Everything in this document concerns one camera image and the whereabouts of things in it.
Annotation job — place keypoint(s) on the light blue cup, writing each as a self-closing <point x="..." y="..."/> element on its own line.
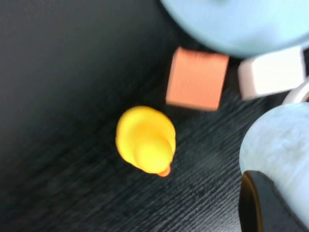
<point x="277" y="140"/>

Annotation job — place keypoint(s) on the blue cup stand with posts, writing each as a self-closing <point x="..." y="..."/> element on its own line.
<point x="241" y="24"/>

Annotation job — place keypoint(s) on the yellow rubber duck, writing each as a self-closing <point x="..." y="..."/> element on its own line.
<point x="144" y="135"/>

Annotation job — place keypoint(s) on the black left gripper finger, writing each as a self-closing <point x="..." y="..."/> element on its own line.
<point x="265" y="207"/>

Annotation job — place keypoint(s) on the white foam block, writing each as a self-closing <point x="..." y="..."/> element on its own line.
<point x="270" y="72"/>

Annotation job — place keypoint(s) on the orange foam block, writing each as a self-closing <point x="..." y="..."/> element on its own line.
<point x="195" y="79"/>

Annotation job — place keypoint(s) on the white adhesive tape roll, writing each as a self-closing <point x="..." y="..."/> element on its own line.
<point x="295" y="93"/>

